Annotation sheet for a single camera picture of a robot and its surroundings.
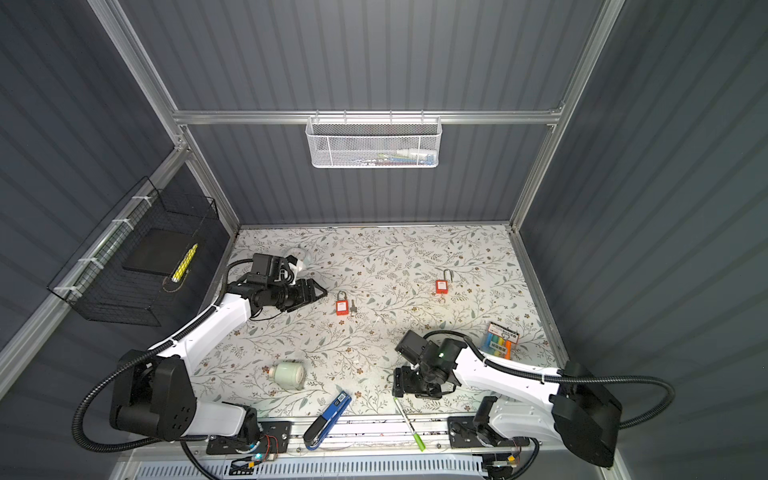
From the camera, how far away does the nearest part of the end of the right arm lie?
0.59 m

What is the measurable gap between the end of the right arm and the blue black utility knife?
6.6 inches

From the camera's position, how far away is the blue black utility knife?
0.72 metres
